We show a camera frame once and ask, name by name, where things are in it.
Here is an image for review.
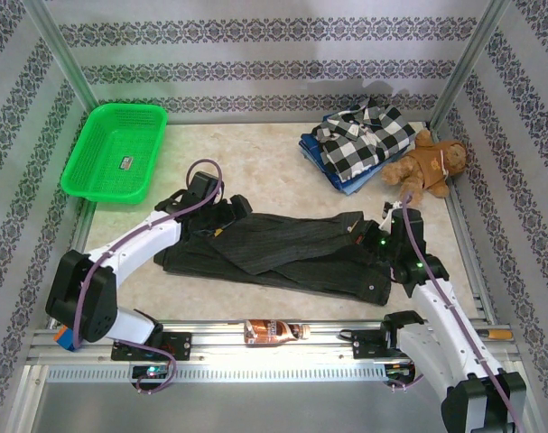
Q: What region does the dark pinstripe long sleeve shirt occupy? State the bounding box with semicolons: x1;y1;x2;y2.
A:
153;194;392;307

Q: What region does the dark blue folded shirt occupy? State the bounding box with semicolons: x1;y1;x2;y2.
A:
299;133;354;189

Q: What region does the black white checkered shirt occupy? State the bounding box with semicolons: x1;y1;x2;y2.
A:
311;97;418;178

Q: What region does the brown teddy bear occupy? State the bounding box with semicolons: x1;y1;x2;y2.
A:
380;129;469;207

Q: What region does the green plastic basket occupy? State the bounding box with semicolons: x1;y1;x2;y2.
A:
60;103;169;206

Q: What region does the small circuit board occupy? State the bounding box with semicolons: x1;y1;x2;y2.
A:
384;363;417;382
131;364;171;380

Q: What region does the brown drink bottle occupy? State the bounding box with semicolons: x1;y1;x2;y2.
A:
242;318;311;347

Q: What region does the blue orange toy block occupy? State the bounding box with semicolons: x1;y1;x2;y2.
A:
52;327;77;353

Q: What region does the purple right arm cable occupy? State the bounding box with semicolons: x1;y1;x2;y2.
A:
385;191;525;433

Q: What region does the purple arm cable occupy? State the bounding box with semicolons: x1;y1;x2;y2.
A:
385;191;525;433
72;158;225;396

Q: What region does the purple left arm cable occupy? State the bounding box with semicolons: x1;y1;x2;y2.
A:
72;158;225;396

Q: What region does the aluminium side rail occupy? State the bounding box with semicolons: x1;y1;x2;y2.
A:
51;198;98;326
444;180;500;324

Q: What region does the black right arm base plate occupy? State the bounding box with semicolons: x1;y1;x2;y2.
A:
340;327;414;361

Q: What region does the orange handled screwdriver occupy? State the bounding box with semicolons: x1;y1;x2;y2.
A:
476;328;514;342

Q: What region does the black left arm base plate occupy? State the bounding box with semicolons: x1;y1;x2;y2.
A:
110;331;193;362

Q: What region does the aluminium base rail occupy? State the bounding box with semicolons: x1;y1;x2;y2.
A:
27;318;521;362

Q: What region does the slotted grey cable duct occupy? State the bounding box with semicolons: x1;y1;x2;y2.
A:
45;364;387;383

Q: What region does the aluminium frame post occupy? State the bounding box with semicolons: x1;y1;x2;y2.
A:
23;0;101;112
429;0;512;132

